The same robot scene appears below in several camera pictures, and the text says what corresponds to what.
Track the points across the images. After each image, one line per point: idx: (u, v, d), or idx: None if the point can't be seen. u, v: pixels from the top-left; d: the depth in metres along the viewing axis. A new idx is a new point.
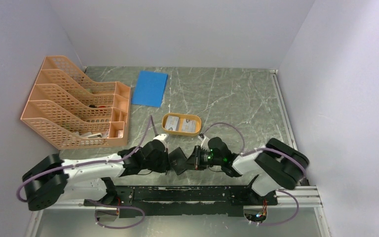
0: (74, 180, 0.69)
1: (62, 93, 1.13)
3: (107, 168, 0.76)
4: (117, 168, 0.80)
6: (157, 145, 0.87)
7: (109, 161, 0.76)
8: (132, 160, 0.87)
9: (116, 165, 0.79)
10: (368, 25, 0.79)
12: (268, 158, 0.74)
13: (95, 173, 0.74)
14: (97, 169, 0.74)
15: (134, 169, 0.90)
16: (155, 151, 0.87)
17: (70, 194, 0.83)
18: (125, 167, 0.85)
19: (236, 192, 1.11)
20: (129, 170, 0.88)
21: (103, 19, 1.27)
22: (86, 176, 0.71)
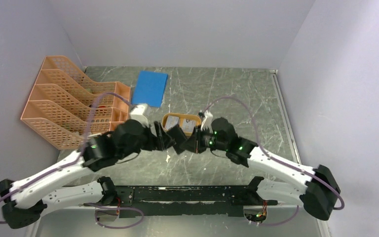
0: (31, 199, 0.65)
1: (62, 93, 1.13)
3: (63, 175, 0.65)
4: (78, 170, 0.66)
6: (130, 129, 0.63)
7: (61, 168, 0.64)
8: (101, 149, 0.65)
9: (72, 167, 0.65)
10: (368, 25, 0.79)
12: (318, 190, 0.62)
13: (52, 184, 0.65)
14: (49, 181, 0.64)
15: (109, 162, 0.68)
16: (129, 136, 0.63)
17: (60, 205, 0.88)
18: (95, 162, 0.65)
19: (236, 192, 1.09)
20: (101, 165, 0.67)
21: (103, 19, 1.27)
22: (39, 191, 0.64)
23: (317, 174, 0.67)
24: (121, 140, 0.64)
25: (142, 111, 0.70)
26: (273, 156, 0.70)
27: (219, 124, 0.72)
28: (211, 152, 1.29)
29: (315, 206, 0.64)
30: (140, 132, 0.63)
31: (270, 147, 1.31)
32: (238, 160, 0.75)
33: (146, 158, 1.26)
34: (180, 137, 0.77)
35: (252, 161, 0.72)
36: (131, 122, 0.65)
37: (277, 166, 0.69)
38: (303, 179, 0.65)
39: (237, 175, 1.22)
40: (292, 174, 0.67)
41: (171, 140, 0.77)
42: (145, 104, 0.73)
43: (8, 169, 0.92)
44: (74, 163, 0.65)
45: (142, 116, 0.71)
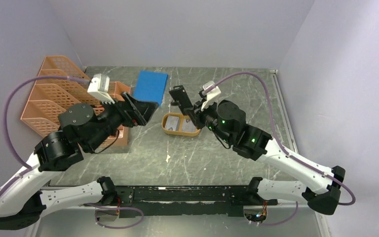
0: (8, 209, 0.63)
1: (62, 93, 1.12)
3: (25, 182, 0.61)
4: (37, 176, 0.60)
6: (74, 119, 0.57)
7: (20, 175, 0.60)
8: (56, 145, 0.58)
9: (30, 174, 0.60)
10: (369, 25, 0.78)
12: (338, 194, 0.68)
13: (19, 193, 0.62)
14: (15, 190, 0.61)
15: (70, 161, 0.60)
16: (75, 128, 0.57)
17: (59, 206, 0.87)
18: (53, 161, 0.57)
19: (236, 192, 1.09)
20: (60, 165, 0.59)
21: (103, 19, 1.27)
22: (11, 202, 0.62)
23: (335, 176, 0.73)
24: (73, 133, 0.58)
25: (97, 86, 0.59)
26: (293, 155, 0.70)
27: (228, 112, 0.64)
28: (211, 152, 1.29)
29: (328, 206, 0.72)
30: (85, 122, 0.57)
31: None
32: (249, 153, 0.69)
33: (146, 158, 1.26)
34: (148, 108, 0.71)
35: (268, 157, 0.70)
36: (78, 110, 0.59)
37: (298, 168, 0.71)
38: (324, 182, 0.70)
39: (237, 175, 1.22)
40: (313, 176, 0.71)
41: (139, 117, 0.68)
42: (100, 76, 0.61)
43: (8, 169, 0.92)
44: (31, 170, 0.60)
45: (101, 92, 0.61)
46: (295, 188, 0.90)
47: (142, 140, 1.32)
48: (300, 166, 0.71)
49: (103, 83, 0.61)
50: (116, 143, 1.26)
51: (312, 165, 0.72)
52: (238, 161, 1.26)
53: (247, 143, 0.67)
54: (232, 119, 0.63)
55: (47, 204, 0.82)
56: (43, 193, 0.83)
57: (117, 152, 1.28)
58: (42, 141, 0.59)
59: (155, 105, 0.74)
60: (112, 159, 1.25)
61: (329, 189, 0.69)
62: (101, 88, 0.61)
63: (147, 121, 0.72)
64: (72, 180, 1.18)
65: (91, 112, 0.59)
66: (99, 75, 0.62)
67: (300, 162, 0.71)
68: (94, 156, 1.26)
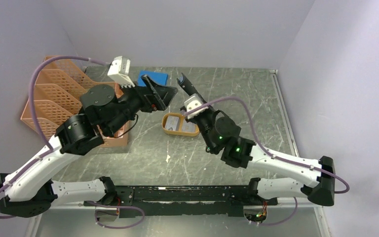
0: (24, 192, 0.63)
1: (62, 93, 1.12)
3: (45, 164, 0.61)
4: (58, 157, 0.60)
6: (96, 99, 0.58)
7: (40, 157, 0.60)
8: (79, 128, 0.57)
9: (51, 155, 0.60)
10: (369, 24, 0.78)
12: (329, 183, 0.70)
13: (38, 175, 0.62)
14: (34, 173, 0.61)
15: (92, 144, 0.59)
16: (97, 108, 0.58)
17: (67, 198, 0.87)
18: (76, 143, 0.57)
19: (236, 192, 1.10)
20: (82, 148, 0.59)
21: (103, 19, 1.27)
22: (28, 184, 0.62)
23: (323, 166, 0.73)
24: (94, 114, 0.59)
25: (118, 67, 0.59)
26: (279, 156, 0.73)
27: (227, 130, 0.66)
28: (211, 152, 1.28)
29: (326, 197, 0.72)
30: (107, 102, 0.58)
31: (270, 147, 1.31)
32: (237, 163, 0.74)
33: (146, 157, 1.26)
34: (168, 92, 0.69)
35: (255, 163, 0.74)
36: (98, 92, 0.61)
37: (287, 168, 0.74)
38: (314, 176, 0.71)
39: (237, 174, 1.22)
40: (301, 171, 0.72)
41: (159, 101, 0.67)
42: (121, 59, 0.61)
43: (8, 168, 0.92)
44: (52, 151, 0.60)
45: (122, 74, 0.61)
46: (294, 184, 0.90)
47: (142, 139, 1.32)
48: (286, 164, 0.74)
49: (124, 64, 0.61)
50: (116, 143, 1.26)
51: (297, 160, 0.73)
52: None
53: (234, 154, 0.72)
54: (230, 135, 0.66)
55: (57, 194, 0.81)
56: (55, 182, 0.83)
57: (117, 152, 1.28)
58: (64, 124, 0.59)
59: (175, 90, 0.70)
60: (113, 159, 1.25)
61: (320, 181, 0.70)
62: (122, 69, 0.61)
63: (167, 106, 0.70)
64: (72, 180, 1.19)
65: (112, 93, 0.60)
66: (120, 58, 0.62)
67: (286, 160, 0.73)
68: (94, 156, 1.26)
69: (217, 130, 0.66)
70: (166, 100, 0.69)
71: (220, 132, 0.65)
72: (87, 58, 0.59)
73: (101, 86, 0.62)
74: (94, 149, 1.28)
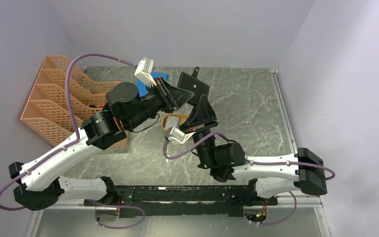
0: (42, 182, 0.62)
1: (61, 93, 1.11)
3: (69, 155, 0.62)
4: (83, 149, 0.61)
6: (121, 96, 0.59)
7: (66, 147, 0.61)
8: (105, 123, 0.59)
9: (77, 146, 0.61)
10: (368, 25, 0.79)
12: (308, 175, 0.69)
13: (59, 165, 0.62)
14: (56, 162, 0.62)
15: (116, 138, 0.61)
16: (123, 105, 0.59)
17: (70, 194, 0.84)
18: (103, 137, 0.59)
19: (236, 191, 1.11)
20: (108, 141, 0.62)
21: (103, 19, 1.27)
22: (48, 173, 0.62)
23: (299, 159, 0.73)
24: (119, 110, 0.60)
25: (142, 66, 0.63)
26: (255, 162, 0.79)
27: (239, 156, 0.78)
28: None
29: (312, 188, 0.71)
30: (132, 99, 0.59)
31: (270, 147, 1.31)
32: (223, 179, 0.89)
33: (146, 157, 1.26)
34: (182, 95, 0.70)
35: (239, 173, 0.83)
36: (122, 89, 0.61)
37: (264, 169, 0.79)
38: (292, 170, 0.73)
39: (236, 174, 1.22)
40: (280, 169, 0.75)
41: (171, 100, 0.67)
42: (146, 59, 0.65)
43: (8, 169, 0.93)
44: (79, 141, 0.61)
45: (145, 73, 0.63)
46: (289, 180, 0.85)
47: (142, 140, 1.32)
48: (264, 166, 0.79)
49: (149, 65, 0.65)
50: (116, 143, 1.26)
51: (275, 160, 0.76)
52: None
53: (227, 173, 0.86)
54: (239, 162, 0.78)
55: (64, 188, 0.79)
56: (61, 178, 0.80)
57: (117, 152, 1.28)
58: (90, 118, 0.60)
59: (189, 95, 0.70)
60: (113, 159, 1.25)
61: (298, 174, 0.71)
62: (145, 68, 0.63)
63: (179, 106, 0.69)
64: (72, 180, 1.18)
65: (136, 90, 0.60)
66: (145, 58, 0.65)
67: (262, 163, 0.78)
68: (94, 156, 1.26)
69: (233, 157, 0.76)
70: (177, 101, 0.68)
71: (235, 160, 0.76)
72: (116, 59, 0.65)
73: (123, 84, 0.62)
74: None
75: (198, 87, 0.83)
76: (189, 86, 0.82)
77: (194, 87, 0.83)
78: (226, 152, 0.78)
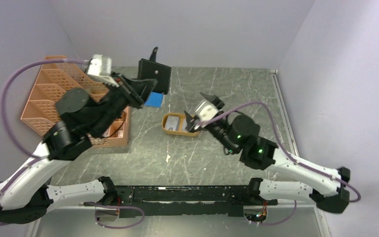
0: (16, 200, 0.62)
1: (61, 93, 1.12)
3: (35, 172, 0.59)
4: (47, 165, 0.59)
6: (69, 105, 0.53)
7: (29, 166, 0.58)
8: (64, 135, 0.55)
9: (40, 163, 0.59)
10: (368, 25, 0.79)
12: (347, 194, 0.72)
13: (28, 183, 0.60)
14: (23, 181, 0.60)
15: (80, 149, 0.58)
16: (73, 115, 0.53)
17: (64, 202, 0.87)
18: (64, 150, 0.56)
19: (236, 192, 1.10)
20: (70, 154, 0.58)
21: (103, 19, 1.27)
22: (19, 192, 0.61)
23: (341, 176, 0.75)
24: (72, 120, 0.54)
25: (100, 67, 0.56)
26: (302, 164, 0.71)
27: (246, 128, 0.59)
28: (211, 152, 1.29)
29: (337, 206, 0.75)
30: (80, 107, 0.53)
31: None
32: (258, 165, 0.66)
33: (146, 157, 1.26)
34: (146, 87, 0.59)
35: (277, 167, 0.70)
36: (72, 97, 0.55)
37: (308, 174, 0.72)
38: (333, 185, 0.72)
39: (236, 174, 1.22)
40: (322, 179, 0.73)
41: (137, 98, 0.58)
42: (99, 59, 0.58)
43: (8, 169, 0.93)
44: (39, 160, 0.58)
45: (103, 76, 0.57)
46: (301, 189, 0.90)
47: (142, 139, 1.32)
48: (307, 171, 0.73)
49: (107, 64, 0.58)
50: (116, 143, 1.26)
51: (320, 170, 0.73)
52: (238, 161, 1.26)
53: (253, 154, 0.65)
54: (248, 136, 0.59)
55: (54, 198, 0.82)
56: (50, 187, 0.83)
57: (117, 152, 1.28)
58: (49, 132, 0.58)
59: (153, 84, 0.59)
60: (112, 159, 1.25)
61: (339, 192, 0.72)
62: (104, 70, 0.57)
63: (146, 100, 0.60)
64: (72, 180, 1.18)
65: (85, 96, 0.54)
66: (101, 58, 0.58)
67: (308, 167, 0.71)
68: (94, 156, 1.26)
69: (235, 127, 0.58)
70: (142, 95, 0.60)
71: (238, 133, 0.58)
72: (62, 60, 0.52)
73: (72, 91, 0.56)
74: (94, 149, 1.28)
75: (165, 70, 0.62)
76: (150, 74, 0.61)
77: (157, 73, 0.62)
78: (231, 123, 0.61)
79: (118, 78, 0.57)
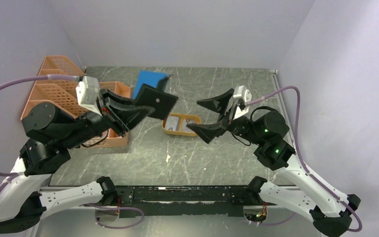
0: (2, 215, 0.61)
1: (61, 93, 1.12)
3: (15, 187, 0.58)
4: (25, 180, 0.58)
6: (36, 122, 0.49)
7: (9, 180, 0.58)
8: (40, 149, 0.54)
9: (19, 178, 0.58)
10: (369, 25, 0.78)
12: (349, 220, 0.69)
13: (12, 197, 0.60)
14: (6, 197, 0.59)
15: (56, 162, 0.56)
16: (41, 133, 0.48)
17: (60, 207, 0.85)
18: (40, 164, 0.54)
19: (236, 192, 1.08)
20: (47, 169, 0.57)
21: (103, 19, 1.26)
22: (4, 207, 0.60)
23: (349, 203, 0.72)
24: (43, 137, 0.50)
25: (79, 100, 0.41)
26: (312, 176, 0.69)
27: (276, 126, 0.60)
28: (211, 152, 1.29)
29: (335, 229, 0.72)
30: (48, 125, 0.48)
31: None
32: (269, 163, 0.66)
33: (146, 157, 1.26)
34: (138, 116, 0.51)
35: (287, 171, 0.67)
36: (39, 112, 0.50)
37: (318, 189, 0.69)
38: (338, 208, 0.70)
39: (237, 174, 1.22)
40: (328, 199, 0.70)
41: (123, 126, 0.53)
42: (86, 84, 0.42)
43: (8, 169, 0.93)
44: (17, 176, 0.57)
45: (87, 104, 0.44)
46: (303, 202, 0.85)
47: (142, 140, 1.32)
48: (318, 185, 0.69)
49: (91, 93, 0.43)
50: (116, 143, 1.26)
51: (329, 188, 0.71)
52: (238, 161, 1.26)
53: (268, 152, 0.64)
54: (276, 133, 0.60)
55: (47, 206, 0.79)
56: (43, 194, 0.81)
57: (117, 152, 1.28)
58: (25, 144, 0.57)
59: (149, 111, 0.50)
60: (112, 159, 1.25)
61: (342, 216, 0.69)
62: (86, 101, 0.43)
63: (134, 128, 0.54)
64: (72, 180, 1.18)
65: (53, 111, 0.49)
66: (85, 86, 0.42)
67: (319, 181, 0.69)
68: (94, 156, 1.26)
69: (266, 122, 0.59)
70: (131, 123, 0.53)
71: (269, 127, 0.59)
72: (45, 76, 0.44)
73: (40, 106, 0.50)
74: (94, 149, 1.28)
75: (165, 101, 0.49)
76: (150, 101, 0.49)
77: (158, 102, 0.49)
78: (260, 119, 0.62)
79: (104, 107, 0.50)
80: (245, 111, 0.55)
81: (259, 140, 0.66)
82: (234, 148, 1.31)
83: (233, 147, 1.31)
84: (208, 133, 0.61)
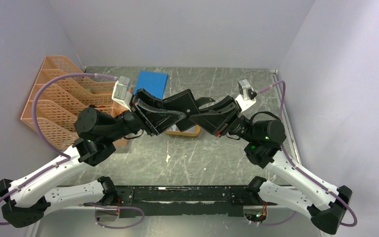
0: (31, 198, 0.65)
1: (62, 93, 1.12)
3: (60, 172, 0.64)
4: (74, 166, 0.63)
6: (83, 125, 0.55)
7: (57, 165, 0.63)
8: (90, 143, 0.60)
9: (68, 164, 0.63)
10: (368, 25, 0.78)
12: (341, 213, 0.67)
13: (51, 181, 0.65)
14: (49, 178, 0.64)
15: (105, 154, 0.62)
16: (89, 133, 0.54)
17: (64, 204, 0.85)
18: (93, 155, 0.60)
19: (236, 192, 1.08)
20: (99, 159, 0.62)
21: (102, 19, 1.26)
22: (38, 190, 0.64)
23: (340, 195, 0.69)
24: (92, 136, 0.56)
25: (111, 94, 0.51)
26: (299, 169, 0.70)
27: (277, 135, 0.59)
28: (211, 152, 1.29)
29: (331, 225, 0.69)
30: (92, 127, 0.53)
31: None
32: (257, 160, 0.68)
33: (146, 157, 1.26)
34: (170, 117, 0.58)
35: (275, 167, 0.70)
36: (84, 116, 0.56)
37: (305, 182, 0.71)
38: (327, 199, 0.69)
39: (237, 174, 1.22)
40: (316, 190, 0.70)
41: (152, 127, 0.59)
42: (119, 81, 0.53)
43: (9, 168, 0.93)
44: (69, 159, 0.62)
45: (118, 99, 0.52)
46: (301, 200, 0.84)
47: (142, 140, 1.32)
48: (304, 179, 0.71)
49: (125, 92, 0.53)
50: (116, 143, 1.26)
51: (316, 178, 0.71)
52: (238, 161, 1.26)
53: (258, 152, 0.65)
54: (276, 141, 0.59)
55: (51, 201, 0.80)
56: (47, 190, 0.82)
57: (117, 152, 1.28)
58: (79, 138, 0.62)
59: (179, 116, 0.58)
60: (113, 159, 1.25)
61: (331, 206, 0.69)
62: (118, 97, 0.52)
63: (161, 131, 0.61)
64: (72, 180, 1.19)
65: (95, 114, 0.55)
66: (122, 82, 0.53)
67: (306, 175, 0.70)
68: None
69: (268, 129, 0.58)
70: (159, 125, 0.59)
71: (270, 135, 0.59)
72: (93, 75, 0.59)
73: (84, 112, 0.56)
74: None
75: (193, 113, 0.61)
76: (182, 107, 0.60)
77: (188, 112, 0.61)
78: (264, 124, 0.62)
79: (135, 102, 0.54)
80: (253, 101, 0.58)
81: (253, 140, 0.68)
82: (234, 148, 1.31)
83: (233, 147, 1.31)
84: (216, 120, 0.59)
